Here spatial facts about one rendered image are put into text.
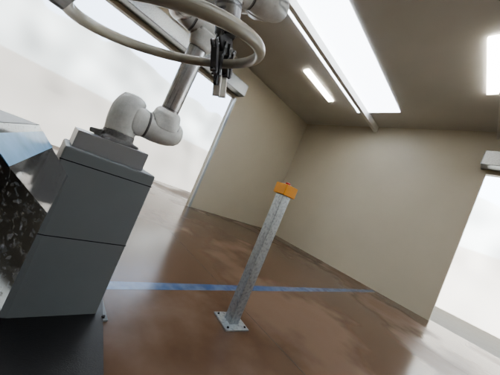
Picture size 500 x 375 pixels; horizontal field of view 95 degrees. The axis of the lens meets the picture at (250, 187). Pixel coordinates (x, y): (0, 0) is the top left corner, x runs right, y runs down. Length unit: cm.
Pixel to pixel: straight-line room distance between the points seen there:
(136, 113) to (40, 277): 88
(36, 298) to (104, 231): 38
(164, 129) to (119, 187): 41
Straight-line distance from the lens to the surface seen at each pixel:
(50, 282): 146
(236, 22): 56
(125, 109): 140
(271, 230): 168
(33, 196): 39
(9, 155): 40
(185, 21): 147
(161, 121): 143
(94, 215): 133
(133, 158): 134
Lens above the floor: 91
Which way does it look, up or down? 2 degrees up
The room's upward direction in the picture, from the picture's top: 23 degrees clockwise
